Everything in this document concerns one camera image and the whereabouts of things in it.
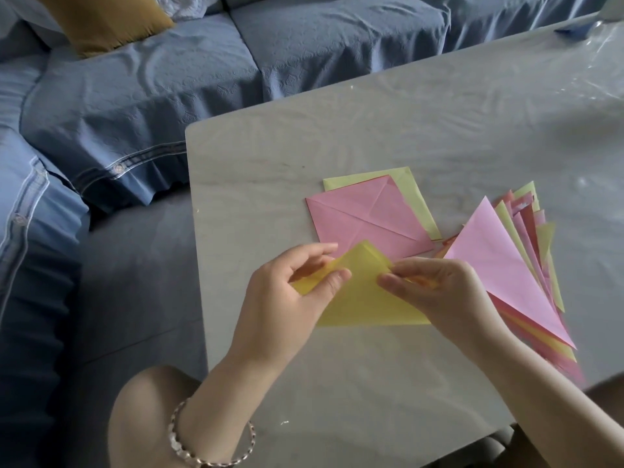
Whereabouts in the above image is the person's right hand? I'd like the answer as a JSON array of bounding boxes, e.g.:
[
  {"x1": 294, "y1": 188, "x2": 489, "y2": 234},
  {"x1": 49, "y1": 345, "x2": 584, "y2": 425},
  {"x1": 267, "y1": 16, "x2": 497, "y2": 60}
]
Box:
[{"x1": 378, "y1": 256, "x2": 509, "y2": 349}]

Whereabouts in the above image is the person's left hand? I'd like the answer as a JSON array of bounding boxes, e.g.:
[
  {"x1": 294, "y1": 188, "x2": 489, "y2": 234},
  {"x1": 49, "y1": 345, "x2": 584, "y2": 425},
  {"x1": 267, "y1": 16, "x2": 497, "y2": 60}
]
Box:
[{"x1": 228, "y1": 242, "x2": 353, "y2": 372}]

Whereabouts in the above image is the yellow paper sheet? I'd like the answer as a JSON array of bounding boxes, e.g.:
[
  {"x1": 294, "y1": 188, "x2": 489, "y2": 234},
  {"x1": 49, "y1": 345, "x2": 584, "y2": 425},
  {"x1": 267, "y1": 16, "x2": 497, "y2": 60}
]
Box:
[{"x1": 292, "y1": 241, "x2": 433, "y2": 328}]

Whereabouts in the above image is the person's left forearm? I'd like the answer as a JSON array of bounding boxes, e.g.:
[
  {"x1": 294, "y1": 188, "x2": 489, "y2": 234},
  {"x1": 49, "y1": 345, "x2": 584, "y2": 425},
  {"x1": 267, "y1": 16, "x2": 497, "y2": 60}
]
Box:
[{"x1": 178, "y1": 353, "x2": 293, "y2": 468}]

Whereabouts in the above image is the person's right forearm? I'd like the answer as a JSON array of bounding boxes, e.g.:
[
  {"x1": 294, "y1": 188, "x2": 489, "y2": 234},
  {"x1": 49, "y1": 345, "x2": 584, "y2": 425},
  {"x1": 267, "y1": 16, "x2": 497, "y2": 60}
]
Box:
[{"x1": 468, "y1": 326, "x2": 624, "y2": 468}]

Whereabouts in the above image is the pink creased paper square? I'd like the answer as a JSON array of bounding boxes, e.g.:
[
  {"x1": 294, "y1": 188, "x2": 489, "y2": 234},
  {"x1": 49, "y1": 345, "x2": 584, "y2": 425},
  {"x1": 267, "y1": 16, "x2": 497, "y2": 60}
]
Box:
[{"x1": 305, "y1": 175, "x2": 436, "y2": 262}]

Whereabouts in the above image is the pile of coloured paper triangles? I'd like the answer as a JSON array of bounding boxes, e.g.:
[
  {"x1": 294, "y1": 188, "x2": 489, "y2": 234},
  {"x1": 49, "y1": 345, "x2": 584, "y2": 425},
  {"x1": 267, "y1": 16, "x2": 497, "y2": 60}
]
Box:
[{"x1": 433, "y1": 181, "x2": 587, "y2": 386}]

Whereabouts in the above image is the light green paper square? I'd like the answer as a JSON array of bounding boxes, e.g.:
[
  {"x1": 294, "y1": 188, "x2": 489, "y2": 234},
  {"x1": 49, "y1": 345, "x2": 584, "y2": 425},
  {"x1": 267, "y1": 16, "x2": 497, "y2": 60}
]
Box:
[{"x1": 323, "y1": 166, "x2": 443, "y2": 241}]

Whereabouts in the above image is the clear plastic table cover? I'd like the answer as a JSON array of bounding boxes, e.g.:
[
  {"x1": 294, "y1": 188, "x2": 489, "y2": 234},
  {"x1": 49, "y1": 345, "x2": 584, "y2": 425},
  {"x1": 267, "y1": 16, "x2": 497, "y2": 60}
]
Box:
[{"x1": 185, "y1": 12, "x2": 624, "y2": 454}]

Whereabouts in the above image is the person's right leg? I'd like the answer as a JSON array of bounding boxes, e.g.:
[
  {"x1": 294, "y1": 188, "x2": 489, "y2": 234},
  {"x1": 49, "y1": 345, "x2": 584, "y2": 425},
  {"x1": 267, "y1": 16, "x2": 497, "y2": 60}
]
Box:
[{"x1": 582, "y1": 372, "x2": 624, "y2": 424}]

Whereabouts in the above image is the person's leg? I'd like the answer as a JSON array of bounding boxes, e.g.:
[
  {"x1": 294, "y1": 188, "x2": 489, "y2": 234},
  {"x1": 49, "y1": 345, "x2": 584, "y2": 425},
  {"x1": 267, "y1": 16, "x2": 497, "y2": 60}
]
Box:
[
  {"x1": 582, "y1": 372, "x2": 624, "y2": 424},
  {"x1": 108, "y1": 365, "x2": 206, "y2": 468}
]

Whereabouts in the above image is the person's left leg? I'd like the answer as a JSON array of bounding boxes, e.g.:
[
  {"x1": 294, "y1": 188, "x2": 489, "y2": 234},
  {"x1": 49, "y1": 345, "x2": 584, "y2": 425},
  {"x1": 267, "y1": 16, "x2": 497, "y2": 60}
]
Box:
[{"x1": 108, "y1": 365, "x2": 206, "y2": 468}]

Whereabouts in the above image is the blue sofa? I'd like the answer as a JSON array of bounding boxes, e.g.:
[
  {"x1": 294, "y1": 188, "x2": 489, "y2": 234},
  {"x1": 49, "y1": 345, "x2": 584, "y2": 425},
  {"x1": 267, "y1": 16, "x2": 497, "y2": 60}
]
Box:
[{"x1": 0, "y1": 0, "x2": 612, "y2": 468}]

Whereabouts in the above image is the white cushion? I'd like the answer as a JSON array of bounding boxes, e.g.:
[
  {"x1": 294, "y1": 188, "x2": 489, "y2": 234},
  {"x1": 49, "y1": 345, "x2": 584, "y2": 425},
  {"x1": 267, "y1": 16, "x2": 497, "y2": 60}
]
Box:
[{"x1": 155, "y1": 0, "x2": 226, "y2": 22}]

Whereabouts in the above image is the mustard yellow cushion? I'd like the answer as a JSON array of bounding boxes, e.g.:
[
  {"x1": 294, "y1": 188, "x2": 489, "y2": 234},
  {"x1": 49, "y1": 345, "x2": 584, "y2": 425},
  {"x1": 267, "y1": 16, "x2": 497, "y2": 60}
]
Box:
[{"x1": 33, "y1": 0, "x2": 176, "y2": 59}]

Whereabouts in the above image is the silver bead bracelet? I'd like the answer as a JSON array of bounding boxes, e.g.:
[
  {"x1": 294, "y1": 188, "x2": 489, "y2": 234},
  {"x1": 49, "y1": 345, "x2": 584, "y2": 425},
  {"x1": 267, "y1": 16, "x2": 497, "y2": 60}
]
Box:
[{"x1": 168, "y1": 398, "x2": 256, "y2": 468}]

